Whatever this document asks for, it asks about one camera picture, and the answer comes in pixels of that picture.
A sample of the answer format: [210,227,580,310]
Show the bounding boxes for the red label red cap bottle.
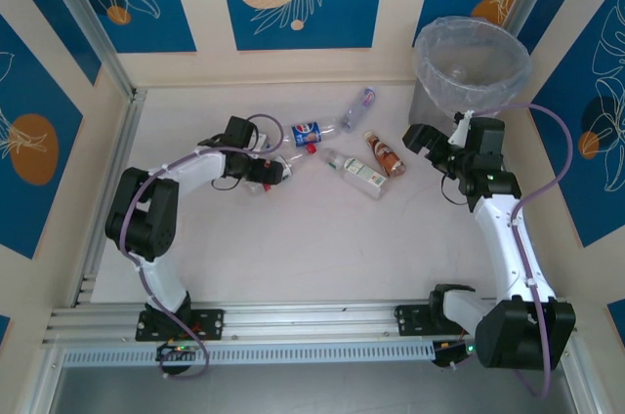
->
[241,143,318,198]

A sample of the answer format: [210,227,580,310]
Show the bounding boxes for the brown coffee drink bottle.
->
[363,130,407,179]

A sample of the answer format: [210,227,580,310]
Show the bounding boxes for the blue label cola bottle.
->
[263,116,342,149]

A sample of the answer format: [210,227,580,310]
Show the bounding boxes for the green white label clear bottle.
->
[321,147,391,200]

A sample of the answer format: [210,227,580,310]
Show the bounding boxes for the grey waste bin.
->
[408,77,489,130]

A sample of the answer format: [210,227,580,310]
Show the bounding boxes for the grey trash bin with liner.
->
[413,16,532,120]

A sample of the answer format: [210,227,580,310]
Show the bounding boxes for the small blue label water bottle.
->
[339,85,378,135]

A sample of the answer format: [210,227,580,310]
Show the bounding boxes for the left small controller board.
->
[155,341,202,362]

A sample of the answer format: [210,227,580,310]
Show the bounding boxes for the small controller board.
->
[155,341,202,362]
[432,338,489,370]

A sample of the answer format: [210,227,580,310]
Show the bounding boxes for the right small controller board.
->
[432,338,489,370]

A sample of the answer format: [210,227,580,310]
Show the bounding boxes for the grey metal shelf panel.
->
[48,362,580,414]

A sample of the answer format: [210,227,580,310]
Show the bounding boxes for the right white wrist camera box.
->
[448,110,476,146]

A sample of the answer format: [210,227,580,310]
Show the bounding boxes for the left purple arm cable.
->
[119,113,287,380]

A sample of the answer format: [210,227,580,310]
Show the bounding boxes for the left aluminium side rail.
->
[72,88,147,308]

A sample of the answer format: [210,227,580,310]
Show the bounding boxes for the aluminium mounting rail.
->
[41,299,580,348]

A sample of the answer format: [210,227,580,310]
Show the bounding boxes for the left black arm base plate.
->
[135,309,226,342]

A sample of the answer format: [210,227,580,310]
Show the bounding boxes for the grey slotted cable duct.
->
[61,339,437,369]

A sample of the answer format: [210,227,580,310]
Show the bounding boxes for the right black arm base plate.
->
[394,305,487,337]

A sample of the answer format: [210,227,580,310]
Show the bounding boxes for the left aluminium frame post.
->
[33,0,137,99]

